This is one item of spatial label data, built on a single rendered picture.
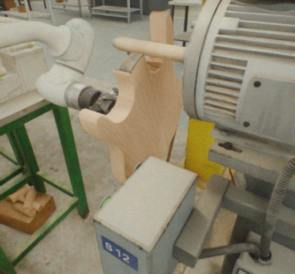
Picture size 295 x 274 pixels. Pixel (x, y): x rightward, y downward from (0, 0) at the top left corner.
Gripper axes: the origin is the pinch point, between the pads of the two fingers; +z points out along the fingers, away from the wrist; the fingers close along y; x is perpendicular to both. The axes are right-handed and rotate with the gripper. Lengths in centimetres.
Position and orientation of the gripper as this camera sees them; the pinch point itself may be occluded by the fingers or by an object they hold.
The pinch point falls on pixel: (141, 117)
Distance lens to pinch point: 69.7
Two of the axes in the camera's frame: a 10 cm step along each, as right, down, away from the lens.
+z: 8.5, 3.0, -4.3
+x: -2.1, -5.6, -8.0
